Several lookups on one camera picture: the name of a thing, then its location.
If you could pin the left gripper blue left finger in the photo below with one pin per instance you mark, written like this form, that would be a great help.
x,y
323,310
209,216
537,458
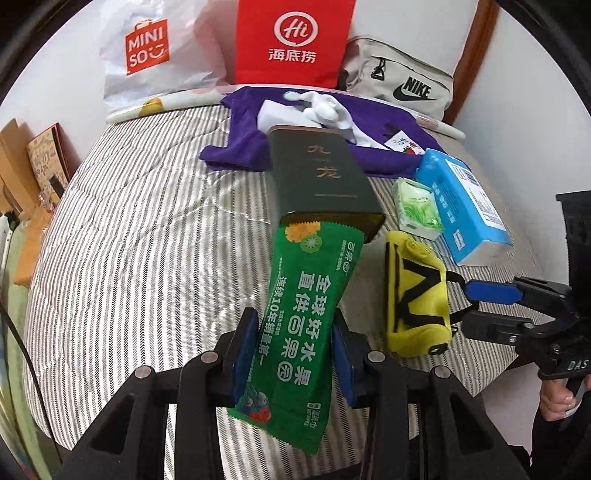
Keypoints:
x,y
238,350

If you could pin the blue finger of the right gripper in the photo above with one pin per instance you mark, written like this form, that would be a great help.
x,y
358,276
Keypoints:
x,y
492,328
493,292

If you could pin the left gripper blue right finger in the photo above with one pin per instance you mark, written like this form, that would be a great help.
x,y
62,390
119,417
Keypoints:
x,y
349,351

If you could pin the blue tissue pack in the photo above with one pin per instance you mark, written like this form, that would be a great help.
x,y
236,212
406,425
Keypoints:
x,y
473,229

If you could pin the yellow pouch with black straps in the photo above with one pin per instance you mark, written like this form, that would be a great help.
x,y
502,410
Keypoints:
x,y
418,316

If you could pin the green fruit snack packet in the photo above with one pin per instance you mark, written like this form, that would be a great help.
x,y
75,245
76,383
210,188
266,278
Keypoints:
x,y
289,390

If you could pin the small green tissue pack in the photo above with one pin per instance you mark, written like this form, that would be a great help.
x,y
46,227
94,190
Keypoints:
x,y
416,209

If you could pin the fruit print wet wipe sachet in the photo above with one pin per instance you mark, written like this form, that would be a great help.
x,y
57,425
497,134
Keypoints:
x,y
402,143

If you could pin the white glove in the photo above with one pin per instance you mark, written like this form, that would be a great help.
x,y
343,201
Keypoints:
x,y
327,111

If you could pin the white drawstring pouch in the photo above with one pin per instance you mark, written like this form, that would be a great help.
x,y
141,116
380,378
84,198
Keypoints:
x,y
273,114

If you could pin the small white cloth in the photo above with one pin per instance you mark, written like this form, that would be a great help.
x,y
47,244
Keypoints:
x,y
300,97

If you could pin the person's right hand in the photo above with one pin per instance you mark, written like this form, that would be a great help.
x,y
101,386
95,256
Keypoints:
x,y
556,400

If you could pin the striped quilted bed cover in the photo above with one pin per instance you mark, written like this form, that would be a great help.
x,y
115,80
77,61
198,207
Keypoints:
x,y
151,256

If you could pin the dark green tea tin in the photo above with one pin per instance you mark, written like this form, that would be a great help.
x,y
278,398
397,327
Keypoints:
x,y
314,177

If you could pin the purple fleece towel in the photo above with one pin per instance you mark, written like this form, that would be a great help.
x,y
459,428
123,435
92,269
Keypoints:
x,y
249,150

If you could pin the beige Nike waist bag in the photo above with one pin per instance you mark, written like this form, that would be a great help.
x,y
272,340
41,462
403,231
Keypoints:
x,y
375,69

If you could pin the patterned brown book box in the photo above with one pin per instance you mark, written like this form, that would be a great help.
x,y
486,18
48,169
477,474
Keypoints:
x,y
49,159

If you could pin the wooden chair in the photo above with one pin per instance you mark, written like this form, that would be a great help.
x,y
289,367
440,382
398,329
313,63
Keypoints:
x,y
23,191

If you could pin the red Haidilao paper bag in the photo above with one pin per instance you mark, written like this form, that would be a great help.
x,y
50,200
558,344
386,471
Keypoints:
x,y
299,42

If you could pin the white Miniso plastic bag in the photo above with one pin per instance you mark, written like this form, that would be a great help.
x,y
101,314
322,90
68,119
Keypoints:
x,y
153,48

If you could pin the brown wooden door frame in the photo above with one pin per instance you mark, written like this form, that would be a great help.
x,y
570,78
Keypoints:
x,y
475,49

